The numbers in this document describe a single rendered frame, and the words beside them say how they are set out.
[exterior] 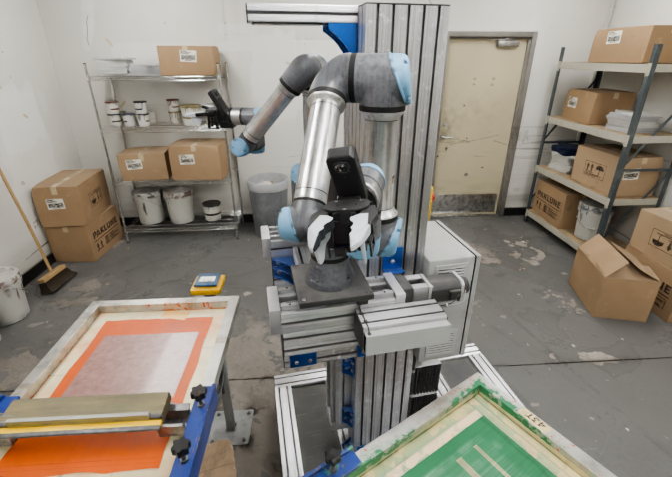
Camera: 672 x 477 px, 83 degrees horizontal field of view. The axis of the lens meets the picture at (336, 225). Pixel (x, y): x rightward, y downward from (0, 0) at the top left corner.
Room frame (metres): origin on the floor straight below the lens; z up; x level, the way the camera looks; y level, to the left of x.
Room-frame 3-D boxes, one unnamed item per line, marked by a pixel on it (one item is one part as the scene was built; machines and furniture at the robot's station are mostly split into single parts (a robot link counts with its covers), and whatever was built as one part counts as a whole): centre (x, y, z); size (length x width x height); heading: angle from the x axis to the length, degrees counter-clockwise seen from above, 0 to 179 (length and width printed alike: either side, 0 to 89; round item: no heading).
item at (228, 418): (1.48, 0.58, 0.48); 0.22 x 0.22 x 0.96; 4
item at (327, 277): (1.02, 0.02, 1.31); 0.15 x 0.15 x 0.10
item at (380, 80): (1.00, -0.11, 1.63); 0.15 x 0.12 x 0.55; 78
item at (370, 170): (0.74, -0.06, 1.65); 0.11 x 0.08 x 0.09; 168
